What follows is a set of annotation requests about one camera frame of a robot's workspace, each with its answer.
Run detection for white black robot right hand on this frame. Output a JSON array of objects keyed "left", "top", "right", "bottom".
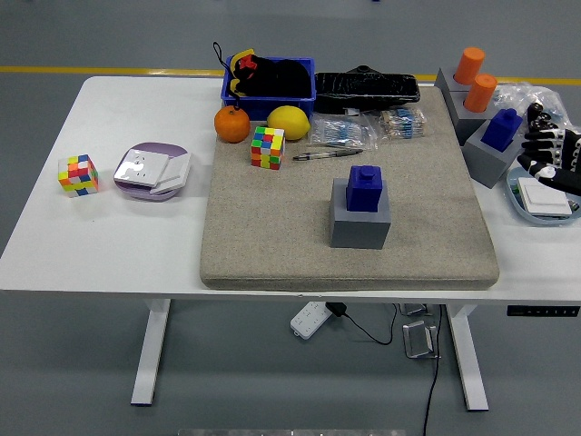
[{"left": 517, "top": 128, "right": 581, "bottom": 197}]

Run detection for blue square seal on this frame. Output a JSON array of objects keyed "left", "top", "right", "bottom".
[
  {"left": 480, "top": 108, "right": 524, "bottom": 154},
  {"left": 345, "top": 164, "right": 387, "bottom": 213}
]

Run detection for grey cube seal holder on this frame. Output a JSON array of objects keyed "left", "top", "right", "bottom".
[
  {"left": 447, "top": 88, "right": 494, "bottom": 147},
  {"left": 330, "top": 177, "right": 392, "bottom": 250},
  {"left": 434, "top": 66, "right": 468, "bottom": 94},
  {"left": 463, "top": 118, "right": 530, "bottom": 190}
]

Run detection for orange cylinder seal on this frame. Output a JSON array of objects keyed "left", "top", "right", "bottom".
[
  {"left": 453, "top": 46, "right": 486, "bottom": 86},
  {"left": 462, "top": 73, "right": 498, "bottom": 114}
]

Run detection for light blue plate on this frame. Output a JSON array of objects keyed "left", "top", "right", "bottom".
[{"left": 506, "top": 166, "right": 581, "bottom": 227}]

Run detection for black table control panel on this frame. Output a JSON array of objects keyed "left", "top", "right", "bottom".
[{"left": 507, "top": 306, "right": 581, "bottom": 318}]

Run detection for clear bag brown resistors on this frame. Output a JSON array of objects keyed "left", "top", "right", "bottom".
[{"left": 379, "top": 108, "right": 428, "bottom": 142}]

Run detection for black plastic-wrapped long bag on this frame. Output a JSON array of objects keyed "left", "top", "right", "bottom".
[{"left": 312, "top": 64, "right": 421, "bottom": 114}]

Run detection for white table leg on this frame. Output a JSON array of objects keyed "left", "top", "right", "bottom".
[
  {"left": 444, "top": 302, "right": 490, "bottom": 412},
  {"left": 130, "top": 298, "right": 172, "bottom": 407}
]

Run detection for clear bag blue resistors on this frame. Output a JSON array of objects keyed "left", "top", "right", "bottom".
[{"left": 310, "top": 113, "right": 379, "bottom": 152}]

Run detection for clear ballpoint pen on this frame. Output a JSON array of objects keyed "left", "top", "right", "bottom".
[{"left": 292, "top": 147, "right": 364, "bottom": 162}]

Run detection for yellow lemon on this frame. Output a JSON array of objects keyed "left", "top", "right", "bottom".
[{"left": 266, "top": 104, "right": 311, "bottom": 141}]

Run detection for multicolour puzzle cube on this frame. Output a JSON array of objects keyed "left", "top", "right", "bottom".
[
  {"left": 57, "top": 154, "right": 100, "bottom": 199},
  {"left": 251, "top": 125, "right": 286, "bottom": 171}
]

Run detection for blue plastic bin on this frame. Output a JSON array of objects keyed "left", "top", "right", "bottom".
[{"left": 220, "top": 55, "right": 318, "bottom": 122}]

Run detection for grey-brown fabric mat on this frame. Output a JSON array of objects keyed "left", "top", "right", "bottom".
[{"left": 199, "top": 85, "right": 500, "bottom": 292}]

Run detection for white power strip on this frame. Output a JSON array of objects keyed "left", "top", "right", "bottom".
[{"left": 290, "top": 301, "right": 331, "bottom": 340}]

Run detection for black cloth pouch yellow trim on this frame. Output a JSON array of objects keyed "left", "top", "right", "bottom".
[{"left": 226, "top": 47, "right": 312, "bottom": 99}]

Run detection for orange fruit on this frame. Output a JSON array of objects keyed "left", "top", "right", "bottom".
[{"left": 213, "top": 105, "right": 251, "bottom": 144}]

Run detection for purple plate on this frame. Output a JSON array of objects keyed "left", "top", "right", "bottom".
[{"left": 113, "top": 142, "right": 192, "bottom": 203}]

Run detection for white wall switch panel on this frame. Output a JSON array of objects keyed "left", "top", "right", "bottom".
[
  {"left": 149, "top": 153, "right": 192, "bottom": 195},
  {"left": 517, "top": 177, "right": 574, "bottom": 217}
]

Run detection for small silver metal bracket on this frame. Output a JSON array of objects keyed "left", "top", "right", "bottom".
[{"left": 398, "top": 302, "right": 433, "bottom": 318}]

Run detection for large silver metal bracket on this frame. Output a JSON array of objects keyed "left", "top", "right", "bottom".
[{"left": 402, "top": 320, "right": 440, "bottom": 361}]

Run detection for black plug with cable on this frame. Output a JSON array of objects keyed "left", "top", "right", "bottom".
[{"left": 325, "top": 302, "right": 444, "bottom": 436}]

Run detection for black cord loop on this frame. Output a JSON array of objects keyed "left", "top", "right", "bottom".
[{"left": 212, "top": 41, "right": 241, "bottom": 113}]

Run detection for white wall socket panel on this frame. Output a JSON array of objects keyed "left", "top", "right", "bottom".
[{"left": 113, "top": 148, "right": 172, "bottom": 187}]

